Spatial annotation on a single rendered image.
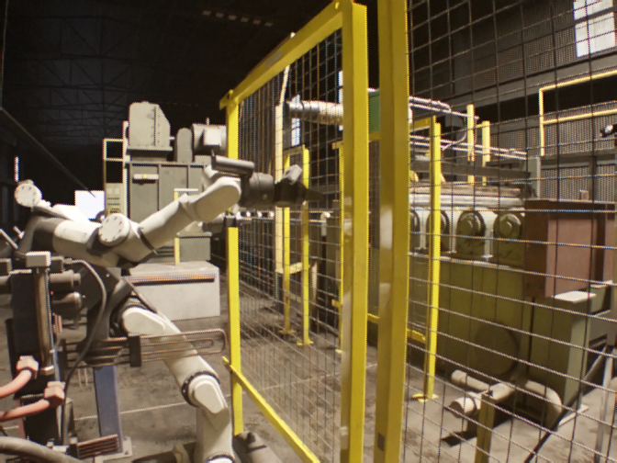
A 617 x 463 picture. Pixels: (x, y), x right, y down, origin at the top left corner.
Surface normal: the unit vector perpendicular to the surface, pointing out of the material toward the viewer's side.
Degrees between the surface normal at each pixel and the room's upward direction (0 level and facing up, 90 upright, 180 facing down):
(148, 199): 90
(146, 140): 90
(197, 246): 90
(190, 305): 90
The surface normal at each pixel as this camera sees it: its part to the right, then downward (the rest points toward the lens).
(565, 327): -0.89, 0.03
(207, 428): 0.50, 0.04
